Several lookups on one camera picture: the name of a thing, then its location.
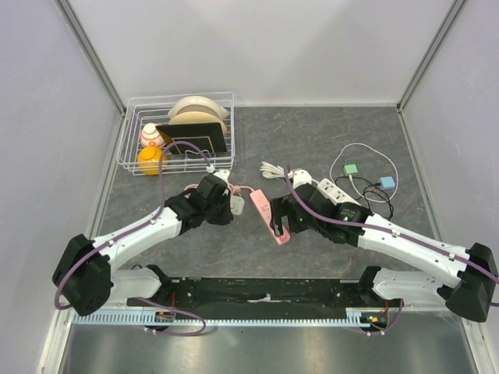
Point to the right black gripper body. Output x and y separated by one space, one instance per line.
298 223

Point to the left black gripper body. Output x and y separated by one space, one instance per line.
218 214

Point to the pink power strip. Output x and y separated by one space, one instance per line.
263 208

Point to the white square plug adapter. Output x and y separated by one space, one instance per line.
237 204

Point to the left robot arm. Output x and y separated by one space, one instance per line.
89 273

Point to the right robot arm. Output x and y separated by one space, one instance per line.
462 279

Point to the green plug adapter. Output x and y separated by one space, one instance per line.
350 169

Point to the blue plug adapter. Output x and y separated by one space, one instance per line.
386 183

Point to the white power strip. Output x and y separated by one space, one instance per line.
335 194

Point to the black square tray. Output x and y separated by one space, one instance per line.
205 136

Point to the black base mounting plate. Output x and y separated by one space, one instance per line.
189 293

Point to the yellow round bowl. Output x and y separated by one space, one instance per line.
148 160

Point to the beige round plate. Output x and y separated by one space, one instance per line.
197 117

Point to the white orange patterned cup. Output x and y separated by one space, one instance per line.
150 136

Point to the white wire dish rack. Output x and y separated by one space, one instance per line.
143 110

